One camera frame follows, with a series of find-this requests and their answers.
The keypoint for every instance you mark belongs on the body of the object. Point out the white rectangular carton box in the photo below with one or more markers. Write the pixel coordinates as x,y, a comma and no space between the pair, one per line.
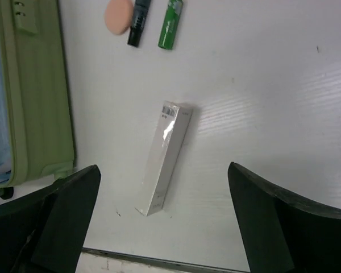
165,148

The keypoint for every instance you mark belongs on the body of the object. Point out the light green hard suitcase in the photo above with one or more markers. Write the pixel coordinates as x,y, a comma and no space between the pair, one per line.
36,137

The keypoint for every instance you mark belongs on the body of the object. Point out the green cylindrical tube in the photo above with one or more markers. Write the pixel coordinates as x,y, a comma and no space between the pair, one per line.
170,24

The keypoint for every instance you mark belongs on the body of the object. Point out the black cosmetic tube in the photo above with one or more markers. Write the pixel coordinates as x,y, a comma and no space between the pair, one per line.
138,20

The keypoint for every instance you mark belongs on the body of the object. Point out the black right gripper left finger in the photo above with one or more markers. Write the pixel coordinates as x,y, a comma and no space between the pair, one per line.
45,230

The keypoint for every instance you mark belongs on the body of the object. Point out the pink makeup sponge puff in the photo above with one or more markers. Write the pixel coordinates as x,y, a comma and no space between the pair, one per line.
118,16

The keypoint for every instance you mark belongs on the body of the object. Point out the aluminium table edge rail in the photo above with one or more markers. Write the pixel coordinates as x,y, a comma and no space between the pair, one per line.
138,262

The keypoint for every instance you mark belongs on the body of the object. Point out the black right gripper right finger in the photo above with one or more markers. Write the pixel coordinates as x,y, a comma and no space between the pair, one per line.
281,230

